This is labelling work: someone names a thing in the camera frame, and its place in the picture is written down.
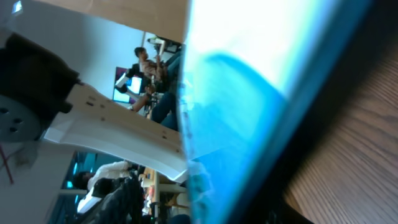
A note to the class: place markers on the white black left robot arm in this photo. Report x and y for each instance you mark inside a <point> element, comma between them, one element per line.
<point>43,98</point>

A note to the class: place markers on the person in white shirt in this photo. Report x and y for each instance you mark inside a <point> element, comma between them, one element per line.
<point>86,181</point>

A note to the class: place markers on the blue Galaxy S24 smartphone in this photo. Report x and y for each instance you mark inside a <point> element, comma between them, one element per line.
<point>250,72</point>

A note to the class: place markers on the seated person in background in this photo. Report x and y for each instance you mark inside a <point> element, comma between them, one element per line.
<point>165,112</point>

